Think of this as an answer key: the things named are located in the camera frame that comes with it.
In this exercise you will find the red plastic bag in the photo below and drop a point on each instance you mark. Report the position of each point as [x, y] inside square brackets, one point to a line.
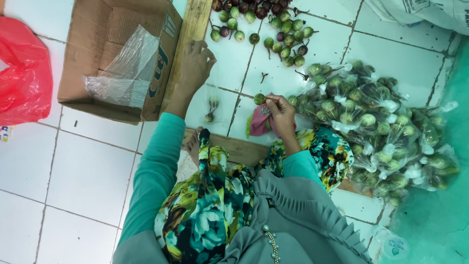
[24, 73]

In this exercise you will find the small clear plastic bag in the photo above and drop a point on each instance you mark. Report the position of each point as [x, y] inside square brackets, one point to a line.
[212, 91]

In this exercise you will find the floral patterned dress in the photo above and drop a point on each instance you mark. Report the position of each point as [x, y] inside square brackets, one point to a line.
[205, 212]

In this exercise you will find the pile of loose eggplants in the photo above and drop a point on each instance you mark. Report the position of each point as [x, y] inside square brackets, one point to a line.
[282, 25]

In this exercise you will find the pink cloth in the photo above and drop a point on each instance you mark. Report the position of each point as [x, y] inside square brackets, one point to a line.
[261, 121]

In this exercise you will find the heap of bagged eggplants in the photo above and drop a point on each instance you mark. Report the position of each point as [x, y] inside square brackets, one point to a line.
[373, 124]

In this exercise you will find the sealed plastic water cup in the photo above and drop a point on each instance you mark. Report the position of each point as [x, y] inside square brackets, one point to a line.
[395, 245]

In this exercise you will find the brown cardboard box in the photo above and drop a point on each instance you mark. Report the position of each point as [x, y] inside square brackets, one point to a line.
[91, 29]

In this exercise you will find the white woven sack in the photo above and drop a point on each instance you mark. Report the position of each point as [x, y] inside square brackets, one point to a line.
[432, 13]

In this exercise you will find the long wooden plank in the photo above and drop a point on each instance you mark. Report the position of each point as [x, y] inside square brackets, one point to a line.
[190, 22]

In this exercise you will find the grey pleated headscarf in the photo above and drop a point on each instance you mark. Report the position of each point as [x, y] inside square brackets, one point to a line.
[304, 227]

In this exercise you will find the person's right fingers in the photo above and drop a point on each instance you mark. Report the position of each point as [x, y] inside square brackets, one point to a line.
[274, 102]

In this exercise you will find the person's left hand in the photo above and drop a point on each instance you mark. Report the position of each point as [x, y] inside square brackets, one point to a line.
[194, 69]

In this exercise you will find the dark eggplant stem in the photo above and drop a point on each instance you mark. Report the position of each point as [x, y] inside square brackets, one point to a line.
[263, 77]

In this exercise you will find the bundle of clear plastic bags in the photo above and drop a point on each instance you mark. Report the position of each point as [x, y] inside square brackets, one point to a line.
[124, 73]

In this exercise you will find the colourful small wrapper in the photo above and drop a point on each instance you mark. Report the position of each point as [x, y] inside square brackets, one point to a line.
[5, 134]

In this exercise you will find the small green bagged eggplant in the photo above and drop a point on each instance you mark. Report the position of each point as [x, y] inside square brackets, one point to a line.
[213, 102]
[209, 117]

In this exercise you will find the round green striped eggplant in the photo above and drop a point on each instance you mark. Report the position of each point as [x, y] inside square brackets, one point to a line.
[259, 99]

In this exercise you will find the short wooden plank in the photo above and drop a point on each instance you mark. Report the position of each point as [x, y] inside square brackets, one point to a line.
[241, 148]

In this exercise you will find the person's left foot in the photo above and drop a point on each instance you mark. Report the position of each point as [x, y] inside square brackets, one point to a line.
[193, 146]

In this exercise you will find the person's right hand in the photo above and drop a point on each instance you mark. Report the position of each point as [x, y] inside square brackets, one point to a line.
[284, 117]

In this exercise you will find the person's left fingers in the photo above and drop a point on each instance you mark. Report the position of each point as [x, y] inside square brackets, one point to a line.
[205, 49]

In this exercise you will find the green tarp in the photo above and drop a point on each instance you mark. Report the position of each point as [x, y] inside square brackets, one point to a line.
[439, 205]

